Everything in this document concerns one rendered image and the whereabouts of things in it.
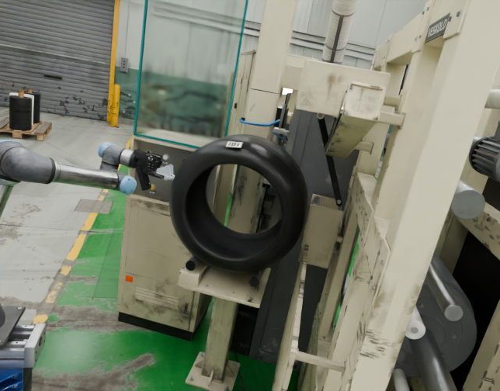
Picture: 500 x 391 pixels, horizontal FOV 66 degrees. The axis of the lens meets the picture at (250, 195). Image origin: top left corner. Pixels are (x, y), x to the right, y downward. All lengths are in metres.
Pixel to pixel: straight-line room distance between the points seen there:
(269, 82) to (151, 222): 1.13
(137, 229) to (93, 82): 8.45
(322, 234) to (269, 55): 0.85
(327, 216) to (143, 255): 1.23
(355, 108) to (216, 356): 1.70
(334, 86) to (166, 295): 1.82
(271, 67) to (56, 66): 9.28
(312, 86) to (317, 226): 0.83
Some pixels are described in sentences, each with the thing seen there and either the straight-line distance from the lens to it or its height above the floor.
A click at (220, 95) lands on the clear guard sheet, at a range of 2.17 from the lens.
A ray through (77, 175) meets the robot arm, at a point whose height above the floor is 1.25.
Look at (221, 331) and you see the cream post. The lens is 2.27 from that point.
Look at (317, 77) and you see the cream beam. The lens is 1.19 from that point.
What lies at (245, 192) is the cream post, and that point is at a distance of 1.90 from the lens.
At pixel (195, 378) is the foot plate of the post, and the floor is 0.01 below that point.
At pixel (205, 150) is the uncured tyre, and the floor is 1.40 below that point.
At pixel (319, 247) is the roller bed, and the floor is 1.00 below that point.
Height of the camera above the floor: 1.70
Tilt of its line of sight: 17 degrees down
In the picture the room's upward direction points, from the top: 11 degrees clockwise
